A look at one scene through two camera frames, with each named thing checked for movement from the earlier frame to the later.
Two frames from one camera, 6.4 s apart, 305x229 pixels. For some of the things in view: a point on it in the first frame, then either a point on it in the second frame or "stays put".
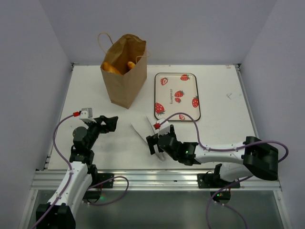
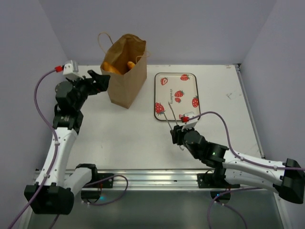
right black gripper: [153, 143] to [177, 134]
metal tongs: [144, 129] to [181, 148]
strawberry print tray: [175, 92] stays put
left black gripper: [109, 126] to [102, 79]
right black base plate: [214, 181] stays put
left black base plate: [98, 178] stays put
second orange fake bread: [107, 67] stays put
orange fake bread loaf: [131, 64] stays put
